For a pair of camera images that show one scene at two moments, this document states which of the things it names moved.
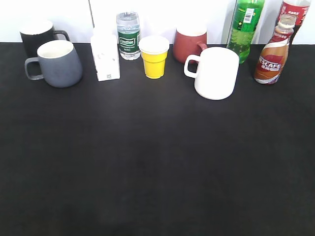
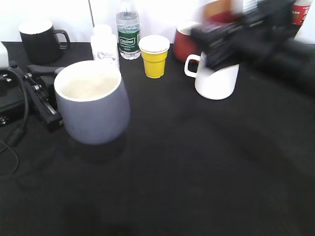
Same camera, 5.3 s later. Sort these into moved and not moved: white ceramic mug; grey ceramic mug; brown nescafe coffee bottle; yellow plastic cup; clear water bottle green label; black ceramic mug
Moved: grey ceramic mug; brown nescafe coffee bottle
Not moved: white ceramic mug; black ceramic mug; clear water bottle green label; yellow plastic cup
